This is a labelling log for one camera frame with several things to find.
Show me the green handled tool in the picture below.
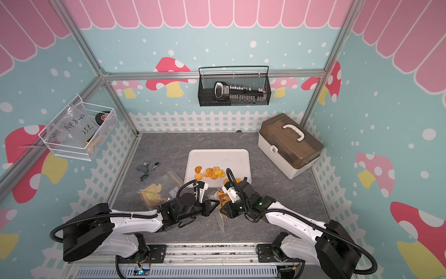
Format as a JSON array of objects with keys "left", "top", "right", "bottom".
[{"left": 137, "top": 162, "right": 160, "bottom": 182}]

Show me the ridged round cookie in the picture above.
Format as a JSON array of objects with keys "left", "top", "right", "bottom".
[{"left": 203, "top": 168, "right": 213, "bottom": 177}]

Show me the socket set in basket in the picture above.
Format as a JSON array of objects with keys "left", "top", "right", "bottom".
[{"left": 213, "top": 82, "right": 269, "bottom": 105}]

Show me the round orange cookie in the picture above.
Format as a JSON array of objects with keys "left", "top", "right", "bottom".
[{"left": 195, "top": 173, "right": 203, "bottom": 181}]

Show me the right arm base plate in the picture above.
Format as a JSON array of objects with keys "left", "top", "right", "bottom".
[{"left": 256, "top": 244, "right": 302, "bottom": 263}]

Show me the white plastic tray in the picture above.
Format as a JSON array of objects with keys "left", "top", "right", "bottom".
[{"left": 185, "top": 149, "right": 252, "bottom": 188}]

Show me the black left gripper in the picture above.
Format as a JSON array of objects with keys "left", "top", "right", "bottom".
[{"left": 178, "top": 198, "right": 220, "bottom": 222}]

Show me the black tape roll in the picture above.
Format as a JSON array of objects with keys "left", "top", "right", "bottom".
[{"left": 95, "top": 111, "right": 110, "bottom": 126}]

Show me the black wire mesh basket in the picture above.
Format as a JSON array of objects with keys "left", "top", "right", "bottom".
[{"left": 197, "top": 66, "right": 271, "bottom": 106}]

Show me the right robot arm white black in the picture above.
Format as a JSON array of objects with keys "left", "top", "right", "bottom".
[{"left": 220, "top": 169, "right": 378, "bottom": 279}]

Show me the white wire basket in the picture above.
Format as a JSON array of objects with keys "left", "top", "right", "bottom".
[{"left": 38, "top": 96, "right": 118, "bottom": 162}]

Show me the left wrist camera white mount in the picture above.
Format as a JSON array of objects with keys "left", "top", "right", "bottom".
[{"left": 197, "top": 181, "right": 209, "bottom": 203}]

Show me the clear ziploc bag of cookies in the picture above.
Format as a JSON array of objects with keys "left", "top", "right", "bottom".
[{"left": 137, "top": 170, "right": 184, "bottom": 210}]

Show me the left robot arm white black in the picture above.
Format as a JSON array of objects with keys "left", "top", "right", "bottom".
[{"left": 49, "top": 180, "right": 220, "bottom": 262}]

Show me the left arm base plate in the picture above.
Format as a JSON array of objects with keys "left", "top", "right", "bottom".
[{"left": 116, "top": 244, "right": 167, "bottom": 265}]

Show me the labelled clear plastic bag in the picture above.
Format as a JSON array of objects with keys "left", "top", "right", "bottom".
[{"left": 52, "top": 102, "right": 99, "bottom": 148}]

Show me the ziploc bag with yellow snack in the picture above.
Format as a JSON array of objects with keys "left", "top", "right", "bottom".
[{"left": 208, "top": 190, "right": 231, "bottom": 233}]

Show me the white box brown lid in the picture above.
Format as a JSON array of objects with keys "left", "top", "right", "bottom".
[{"left": 258, "top": 113, "right": 324, "bottom": 179}]

